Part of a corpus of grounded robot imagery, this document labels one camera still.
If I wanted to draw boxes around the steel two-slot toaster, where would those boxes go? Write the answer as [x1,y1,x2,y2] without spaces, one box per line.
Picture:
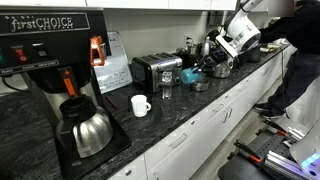
[130,52,184,94]

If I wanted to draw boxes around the black dish rack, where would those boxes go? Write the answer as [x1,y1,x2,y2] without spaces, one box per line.
[233,44,264,66]

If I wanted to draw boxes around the paper sign in holder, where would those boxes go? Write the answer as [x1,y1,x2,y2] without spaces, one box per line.
[93,31,134,95]

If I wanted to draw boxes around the black orange bar clamp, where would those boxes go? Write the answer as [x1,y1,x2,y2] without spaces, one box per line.
[232,139,265,165]
[262,117,289,138]

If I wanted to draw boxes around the aluminium extrusion bars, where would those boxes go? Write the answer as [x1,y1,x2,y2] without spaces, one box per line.
[264,149,313,180]

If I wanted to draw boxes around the black equipment cart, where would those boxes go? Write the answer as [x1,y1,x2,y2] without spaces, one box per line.
[217,116,320,180]

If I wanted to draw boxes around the black commercial coffee machine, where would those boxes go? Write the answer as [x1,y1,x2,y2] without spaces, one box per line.
[0,6,132,180]

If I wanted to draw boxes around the black steel coffee grinder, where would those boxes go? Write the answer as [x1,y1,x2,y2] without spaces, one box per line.
[175,44,201,69]

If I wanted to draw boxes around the steel carafe with black lid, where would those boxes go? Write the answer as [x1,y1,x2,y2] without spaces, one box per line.
[55,94,114,159]

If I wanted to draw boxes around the white device with blue light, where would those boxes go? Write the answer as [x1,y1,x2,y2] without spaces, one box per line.
[289,119,320,180]

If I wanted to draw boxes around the white wall cabinets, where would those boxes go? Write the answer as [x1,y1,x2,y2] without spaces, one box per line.
[0,0,239,11]

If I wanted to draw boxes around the clear drinking glass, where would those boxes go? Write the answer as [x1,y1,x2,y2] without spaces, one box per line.
[161,70,173,100]

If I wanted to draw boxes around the white mug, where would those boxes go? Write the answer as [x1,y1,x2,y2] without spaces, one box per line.
[130,94,152,118]

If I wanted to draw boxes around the wall power outlet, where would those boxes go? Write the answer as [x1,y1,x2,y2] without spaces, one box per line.
[183,34,195,47]

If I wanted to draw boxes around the silver water bottle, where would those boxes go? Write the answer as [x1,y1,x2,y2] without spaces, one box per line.
[200,35,212,58]

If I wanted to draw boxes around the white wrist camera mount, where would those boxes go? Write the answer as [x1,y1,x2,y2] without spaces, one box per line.
[214,34,240,59]

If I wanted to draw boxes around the red marker pen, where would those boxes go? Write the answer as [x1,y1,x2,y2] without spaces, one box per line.
[105,95,120,111]

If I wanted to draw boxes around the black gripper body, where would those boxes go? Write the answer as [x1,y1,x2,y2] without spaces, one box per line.
[203,48,229,70]

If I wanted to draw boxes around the small silver pot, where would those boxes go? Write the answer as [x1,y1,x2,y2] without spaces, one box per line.
[190,78,211,93]

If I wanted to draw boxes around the blue ceramic cup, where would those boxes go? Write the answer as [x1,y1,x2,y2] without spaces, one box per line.
[180,66,202,85]

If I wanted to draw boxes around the person in dark clothes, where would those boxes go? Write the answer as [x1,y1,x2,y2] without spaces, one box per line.
[253,0,320,120]

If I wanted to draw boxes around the squat steel carafe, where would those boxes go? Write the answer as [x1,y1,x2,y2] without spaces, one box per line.
[208,61,233,79]

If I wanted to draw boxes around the white base cabinet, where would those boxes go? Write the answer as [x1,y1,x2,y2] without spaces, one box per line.
[108,44,298,180]

